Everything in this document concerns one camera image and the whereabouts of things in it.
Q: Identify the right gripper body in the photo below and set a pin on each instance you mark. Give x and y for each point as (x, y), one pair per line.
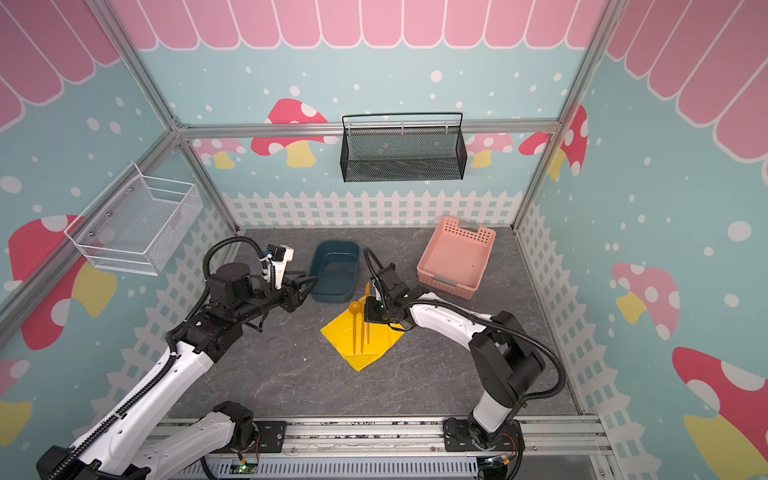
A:
(387, 295)

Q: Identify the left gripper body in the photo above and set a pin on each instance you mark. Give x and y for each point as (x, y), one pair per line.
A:
(287, 297)

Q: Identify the orange plastic knife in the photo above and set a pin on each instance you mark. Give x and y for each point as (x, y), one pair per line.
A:
(365, 306)

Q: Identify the yellow paper napkin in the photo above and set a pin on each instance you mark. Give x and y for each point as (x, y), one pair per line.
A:
(339, 333)

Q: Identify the orange plastic spoon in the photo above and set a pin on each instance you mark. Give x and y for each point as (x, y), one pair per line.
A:
(355, 308)

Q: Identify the dark teal plastic tub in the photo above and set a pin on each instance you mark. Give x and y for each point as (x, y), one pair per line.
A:
(335, 266)

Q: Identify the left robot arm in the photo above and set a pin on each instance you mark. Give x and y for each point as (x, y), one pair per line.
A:
(243, 282)

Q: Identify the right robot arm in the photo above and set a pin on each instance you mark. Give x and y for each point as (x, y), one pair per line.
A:
(513, 367)

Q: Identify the pink perforated plastic basket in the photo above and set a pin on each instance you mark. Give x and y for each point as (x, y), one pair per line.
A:
(456, 257)

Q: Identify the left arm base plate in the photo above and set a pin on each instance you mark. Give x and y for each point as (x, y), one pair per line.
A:
(264, 436)

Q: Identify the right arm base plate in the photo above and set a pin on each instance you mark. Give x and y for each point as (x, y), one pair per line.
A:
(466, 435)

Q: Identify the black wire mesh basket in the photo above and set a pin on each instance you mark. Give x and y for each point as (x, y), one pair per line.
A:
(403, 147)

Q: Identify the white wire mesh basket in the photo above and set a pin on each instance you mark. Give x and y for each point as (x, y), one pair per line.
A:
(137, 224)

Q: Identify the white slotted cable duct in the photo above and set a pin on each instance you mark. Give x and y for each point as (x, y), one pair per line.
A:
(345, 468)

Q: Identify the aluminium front rail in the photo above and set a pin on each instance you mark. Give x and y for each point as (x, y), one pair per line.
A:
(581, 435)

